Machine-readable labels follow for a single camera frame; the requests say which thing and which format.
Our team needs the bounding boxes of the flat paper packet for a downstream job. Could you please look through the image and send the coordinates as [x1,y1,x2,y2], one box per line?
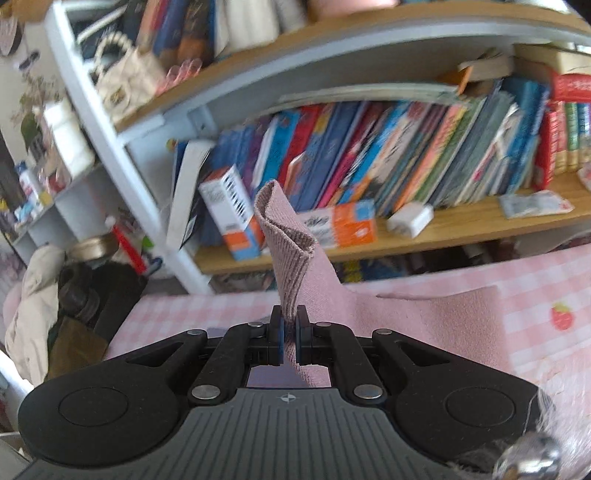
[499,190,574,219]

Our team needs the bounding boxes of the row of leaning books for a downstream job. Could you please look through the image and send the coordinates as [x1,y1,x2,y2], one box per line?
[167,76,551,247]

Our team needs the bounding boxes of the purple and pink sweater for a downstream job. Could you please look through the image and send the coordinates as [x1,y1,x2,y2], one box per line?
[249,181,514,388]

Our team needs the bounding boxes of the red dictionary books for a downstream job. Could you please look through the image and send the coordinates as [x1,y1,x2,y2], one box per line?
[533,67,590,190]

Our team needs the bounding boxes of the cream jacket pile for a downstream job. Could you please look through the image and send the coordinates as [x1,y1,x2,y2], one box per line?
[5,244,65,386]

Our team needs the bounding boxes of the white and orange tall box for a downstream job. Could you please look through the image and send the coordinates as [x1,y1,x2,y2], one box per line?
[198,165,264,261]

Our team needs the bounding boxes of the white and orange flat box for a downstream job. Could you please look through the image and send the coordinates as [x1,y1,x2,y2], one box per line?
[297,200,378,249]

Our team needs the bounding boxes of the white charger block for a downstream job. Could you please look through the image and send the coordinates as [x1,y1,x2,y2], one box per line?
[386,202,434,239]

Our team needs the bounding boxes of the pink checked tablecloth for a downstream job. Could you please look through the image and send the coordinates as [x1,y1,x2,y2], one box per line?
[104,244,591,480]

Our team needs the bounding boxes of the brown cloth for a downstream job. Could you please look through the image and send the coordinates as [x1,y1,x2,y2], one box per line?
[45,317,108,380]

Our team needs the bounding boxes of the white wooden bookshelf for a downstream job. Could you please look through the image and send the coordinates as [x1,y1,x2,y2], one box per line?
[44,1,590,294]

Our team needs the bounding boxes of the brass bowl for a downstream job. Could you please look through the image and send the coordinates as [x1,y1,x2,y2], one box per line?
[67,233,119,262]

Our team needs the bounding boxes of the cream quilted handbag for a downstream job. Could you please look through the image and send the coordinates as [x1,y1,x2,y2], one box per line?
[94,32,165,124]

